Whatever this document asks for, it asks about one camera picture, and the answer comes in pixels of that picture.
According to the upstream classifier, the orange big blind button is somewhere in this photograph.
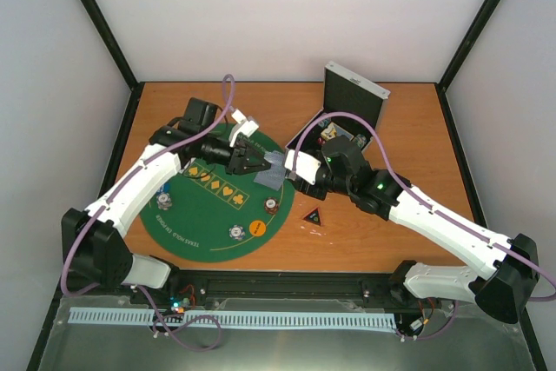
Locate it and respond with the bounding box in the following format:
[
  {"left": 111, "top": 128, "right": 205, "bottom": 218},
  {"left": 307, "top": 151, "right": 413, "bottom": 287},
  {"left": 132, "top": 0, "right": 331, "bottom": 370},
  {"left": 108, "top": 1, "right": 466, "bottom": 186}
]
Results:
[{"left": 248, "top": 220, "right": 267, "bottom": 237}]

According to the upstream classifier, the black triangular button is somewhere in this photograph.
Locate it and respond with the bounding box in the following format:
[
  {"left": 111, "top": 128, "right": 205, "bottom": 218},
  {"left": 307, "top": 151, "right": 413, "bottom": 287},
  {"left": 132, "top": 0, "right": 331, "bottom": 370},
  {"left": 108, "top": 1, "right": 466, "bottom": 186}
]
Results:
[{"left": 302, "top": 206, "right": 323, "bottom": 227}]

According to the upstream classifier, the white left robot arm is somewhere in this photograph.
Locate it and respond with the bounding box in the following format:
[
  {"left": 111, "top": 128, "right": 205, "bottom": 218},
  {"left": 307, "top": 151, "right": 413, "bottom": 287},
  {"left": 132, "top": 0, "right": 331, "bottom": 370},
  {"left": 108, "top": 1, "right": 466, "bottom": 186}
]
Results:
[{"left": 60, "top": 98, "right": 270, "bottom": 304}]

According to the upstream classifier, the round green poker mat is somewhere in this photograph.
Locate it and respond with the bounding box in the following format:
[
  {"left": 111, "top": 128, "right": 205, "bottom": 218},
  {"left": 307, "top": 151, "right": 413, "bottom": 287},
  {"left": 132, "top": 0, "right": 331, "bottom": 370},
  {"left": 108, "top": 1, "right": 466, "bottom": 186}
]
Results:
[{"left": 138, "top": 123, "right": 296, "bottom": 263}]

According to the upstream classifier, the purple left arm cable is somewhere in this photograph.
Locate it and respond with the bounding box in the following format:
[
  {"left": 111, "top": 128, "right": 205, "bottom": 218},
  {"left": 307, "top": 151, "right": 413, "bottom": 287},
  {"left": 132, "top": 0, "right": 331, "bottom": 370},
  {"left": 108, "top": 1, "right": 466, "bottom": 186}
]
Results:
[{"left": 59, "top": 74, "right": 238, "bottom": 350}]

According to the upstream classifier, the blue card deck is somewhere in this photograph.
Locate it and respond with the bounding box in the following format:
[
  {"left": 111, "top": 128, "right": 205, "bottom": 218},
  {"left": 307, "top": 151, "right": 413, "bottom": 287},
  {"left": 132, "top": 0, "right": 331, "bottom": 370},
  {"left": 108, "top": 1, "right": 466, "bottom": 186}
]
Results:
[{"left": 264, "top": 150, "right": 285, "bottom": 171}]

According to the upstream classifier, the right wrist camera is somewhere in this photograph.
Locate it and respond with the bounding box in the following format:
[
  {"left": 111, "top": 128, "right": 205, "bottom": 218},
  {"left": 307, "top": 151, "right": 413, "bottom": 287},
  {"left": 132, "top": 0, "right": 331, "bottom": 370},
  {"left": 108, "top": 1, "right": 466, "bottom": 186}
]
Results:
[{"left": 284, "top": 149, "right": 321, "bottom": 185}]

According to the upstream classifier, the boxed playing card deck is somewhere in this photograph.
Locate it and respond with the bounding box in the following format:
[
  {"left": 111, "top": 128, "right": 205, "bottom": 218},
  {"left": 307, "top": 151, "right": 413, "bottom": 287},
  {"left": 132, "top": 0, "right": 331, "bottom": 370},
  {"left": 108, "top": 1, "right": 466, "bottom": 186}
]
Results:
[{"left": 321, "top": 123, "right": 354, "bottom": 141}]

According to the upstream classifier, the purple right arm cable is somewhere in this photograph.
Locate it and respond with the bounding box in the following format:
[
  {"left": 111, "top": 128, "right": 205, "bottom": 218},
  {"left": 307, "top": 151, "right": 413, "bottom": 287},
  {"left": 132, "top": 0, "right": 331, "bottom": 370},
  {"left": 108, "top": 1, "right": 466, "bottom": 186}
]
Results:
[{"left": 291, "top": 110, "right": 556, "bottom": 342}]

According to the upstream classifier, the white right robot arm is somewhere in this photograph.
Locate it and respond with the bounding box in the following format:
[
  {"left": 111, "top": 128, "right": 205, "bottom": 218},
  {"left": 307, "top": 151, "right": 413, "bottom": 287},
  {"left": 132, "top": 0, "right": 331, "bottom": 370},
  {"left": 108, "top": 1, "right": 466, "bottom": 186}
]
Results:
[{"left": 285, "top": 136, "right": 539, "bottom": 324}]

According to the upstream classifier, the light blue cable duct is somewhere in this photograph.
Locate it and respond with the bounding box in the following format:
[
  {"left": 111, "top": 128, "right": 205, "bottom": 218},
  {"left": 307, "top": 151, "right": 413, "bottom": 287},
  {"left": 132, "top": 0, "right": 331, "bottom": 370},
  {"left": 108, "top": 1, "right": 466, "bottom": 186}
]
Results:
[{"left": 67, "top": 307, "right": 396, "bottom": 333}]

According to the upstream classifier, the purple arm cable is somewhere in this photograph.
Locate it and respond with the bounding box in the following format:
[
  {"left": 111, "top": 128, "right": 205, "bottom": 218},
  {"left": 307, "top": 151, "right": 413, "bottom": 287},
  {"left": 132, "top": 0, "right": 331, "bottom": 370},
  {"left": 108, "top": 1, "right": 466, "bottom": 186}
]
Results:
[
  {"left": 291, "top": 110, "right": 556, "bottom": 342},
  {"left": 59, "top": 74, "right": 238, "bottom": 350}
]

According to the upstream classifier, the metal front plate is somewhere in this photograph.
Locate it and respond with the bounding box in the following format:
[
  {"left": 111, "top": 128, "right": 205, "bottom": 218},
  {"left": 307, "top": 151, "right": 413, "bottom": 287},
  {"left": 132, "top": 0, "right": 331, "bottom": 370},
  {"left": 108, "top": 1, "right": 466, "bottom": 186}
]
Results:
[{"left": 29, "top": 295, "right": 546, "bottom": 370}]

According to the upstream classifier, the black aluminium frame rail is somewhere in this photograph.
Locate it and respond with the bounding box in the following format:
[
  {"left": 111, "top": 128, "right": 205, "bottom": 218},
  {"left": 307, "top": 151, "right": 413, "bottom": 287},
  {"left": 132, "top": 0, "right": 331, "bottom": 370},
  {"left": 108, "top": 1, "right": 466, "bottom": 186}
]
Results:
[{"left": 56, "top": 269, "right": 520, "bottom": 302}]

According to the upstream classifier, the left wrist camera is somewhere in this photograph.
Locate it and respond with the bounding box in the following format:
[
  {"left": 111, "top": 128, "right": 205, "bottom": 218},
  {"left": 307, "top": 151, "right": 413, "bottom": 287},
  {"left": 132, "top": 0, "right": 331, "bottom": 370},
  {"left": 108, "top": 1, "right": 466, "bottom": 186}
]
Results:
[{"left": 228, "top": 109, "right": 259, "bottom": 148}]

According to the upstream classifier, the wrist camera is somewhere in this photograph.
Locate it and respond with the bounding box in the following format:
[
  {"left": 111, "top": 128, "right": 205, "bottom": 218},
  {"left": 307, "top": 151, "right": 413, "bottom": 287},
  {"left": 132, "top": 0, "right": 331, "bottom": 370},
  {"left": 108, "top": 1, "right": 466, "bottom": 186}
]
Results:
[
  {"left": 284, "top": 149, "right": 321, "bottom": 185},
  {"left": 228, "top": 109, "right": 259, "bottom": 148}
]

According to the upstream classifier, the dealt blue card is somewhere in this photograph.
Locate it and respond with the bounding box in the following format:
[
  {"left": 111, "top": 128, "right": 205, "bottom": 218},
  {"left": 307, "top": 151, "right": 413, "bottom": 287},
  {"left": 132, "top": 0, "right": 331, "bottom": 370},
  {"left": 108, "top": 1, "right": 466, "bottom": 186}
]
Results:
[{"left": 254, "top": 169, "right": 286, "bottom": 191}]

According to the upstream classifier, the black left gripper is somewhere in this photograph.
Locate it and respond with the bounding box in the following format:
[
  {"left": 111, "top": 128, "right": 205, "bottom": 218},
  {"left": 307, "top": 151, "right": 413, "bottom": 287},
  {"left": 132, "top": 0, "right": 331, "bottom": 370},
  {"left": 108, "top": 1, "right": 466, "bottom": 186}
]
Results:
[{"left": 200, "top": 133, "right": 271, "bottom": 176}]

